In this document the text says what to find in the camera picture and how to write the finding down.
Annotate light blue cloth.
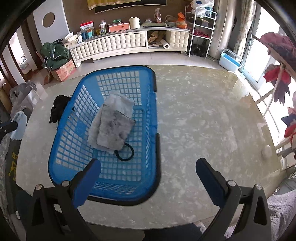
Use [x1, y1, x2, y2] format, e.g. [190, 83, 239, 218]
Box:
[10, 111, 27, 141]

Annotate black hair tie ring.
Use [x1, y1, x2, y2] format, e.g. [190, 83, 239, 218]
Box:
[114, 143, 135, 162]

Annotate blue plastic laundry basket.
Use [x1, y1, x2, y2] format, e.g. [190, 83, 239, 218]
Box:
[48, 65, 161, 206]

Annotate black plush cloth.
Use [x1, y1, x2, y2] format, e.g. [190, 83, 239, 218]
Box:
[49, 95, 71, 125]

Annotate grey stained cloth pad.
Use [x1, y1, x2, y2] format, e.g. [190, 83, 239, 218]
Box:
[96, 104, 136, 151]

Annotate white quilted towel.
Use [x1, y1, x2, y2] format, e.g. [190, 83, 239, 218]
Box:
[87, 90, 136, 154]

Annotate small white round object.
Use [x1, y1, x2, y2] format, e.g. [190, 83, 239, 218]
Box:
[261, 145, 273, 160]

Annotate orange printed cardboard box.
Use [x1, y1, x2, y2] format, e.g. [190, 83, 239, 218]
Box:
[51, 60, 76, 82]

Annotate green plastic bag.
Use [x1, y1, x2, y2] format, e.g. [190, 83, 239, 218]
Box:
[40, 43, 72, 71]

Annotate red hanging garment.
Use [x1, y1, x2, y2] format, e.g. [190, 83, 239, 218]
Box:
[263, 64, 291, 105]

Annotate light blue storage bin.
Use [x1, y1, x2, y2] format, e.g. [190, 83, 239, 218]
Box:
[218, 49, 244, 72]

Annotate wooden drying rack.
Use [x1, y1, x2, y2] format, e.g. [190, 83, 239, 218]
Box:
[254, 37, 296, 158]

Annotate paper towel roll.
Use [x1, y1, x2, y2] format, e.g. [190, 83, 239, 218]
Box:
[160, 39, 170, 50]

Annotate pink storage box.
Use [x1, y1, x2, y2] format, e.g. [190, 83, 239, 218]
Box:
[108, 23, 130, 33]

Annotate white tufted TV cabinet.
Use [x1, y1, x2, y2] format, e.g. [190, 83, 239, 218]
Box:
[69, 27, 189, 67]

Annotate pink clothes pile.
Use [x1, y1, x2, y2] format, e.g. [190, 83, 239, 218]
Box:
[260, 32, 295, 66]

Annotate white metal shelf rack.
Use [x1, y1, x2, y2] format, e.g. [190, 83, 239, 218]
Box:
[185, 5, 217, 59]

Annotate orange bag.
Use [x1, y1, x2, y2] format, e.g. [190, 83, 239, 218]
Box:
[176, 12, 187, 29]

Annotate silver standing air conditioner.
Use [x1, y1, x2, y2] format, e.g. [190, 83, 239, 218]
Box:
[208, 0, 238, 60]

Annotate white plastic bags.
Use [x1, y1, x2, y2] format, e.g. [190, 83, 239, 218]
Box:
[190, 0, 214, 18]

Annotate patterned beige curtain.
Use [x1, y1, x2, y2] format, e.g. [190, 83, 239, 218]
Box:
[234, 0, 256, 58]

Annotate black wall television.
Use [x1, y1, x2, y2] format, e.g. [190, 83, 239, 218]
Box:
[94, 0, 167, 14]

